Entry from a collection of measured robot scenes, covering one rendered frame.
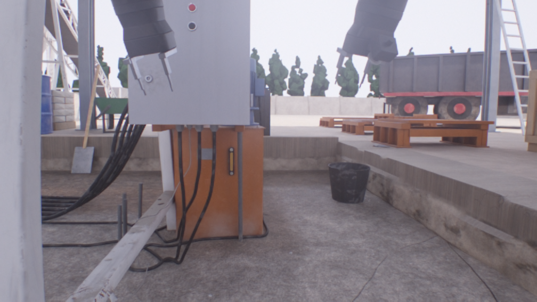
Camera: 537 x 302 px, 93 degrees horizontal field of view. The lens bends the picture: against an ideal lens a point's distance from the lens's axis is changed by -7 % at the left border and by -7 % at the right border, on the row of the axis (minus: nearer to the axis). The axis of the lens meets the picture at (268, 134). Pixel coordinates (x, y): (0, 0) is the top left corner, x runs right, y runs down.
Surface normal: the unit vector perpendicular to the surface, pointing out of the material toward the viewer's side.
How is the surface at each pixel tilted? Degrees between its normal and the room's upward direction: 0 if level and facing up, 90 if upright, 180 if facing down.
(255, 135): 90
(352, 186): 98
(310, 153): 90
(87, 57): 90
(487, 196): 90
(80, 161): 70
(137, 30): 110
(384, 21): 122
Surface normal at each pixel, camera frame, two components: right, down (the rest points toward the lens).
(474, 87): -0.47, 0.07
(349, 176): -0.31, 0.22
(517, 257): -0.99, 0.07
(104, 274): 0.01, -1.00
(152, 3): 0.84, 0.12
